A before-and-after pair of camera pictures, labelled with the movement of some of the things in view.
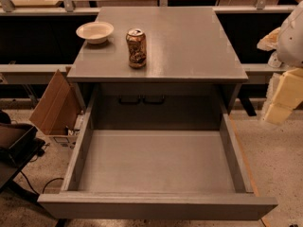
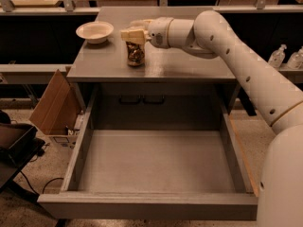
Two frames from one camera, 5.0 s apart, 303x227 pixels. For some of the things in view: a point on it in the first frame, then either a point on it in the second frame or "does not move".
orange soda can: (135, 40) does not move
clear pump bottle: (274, 61) does not move
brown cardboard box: (59, 111) does not move
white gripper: (292, 42) → (158, 31)
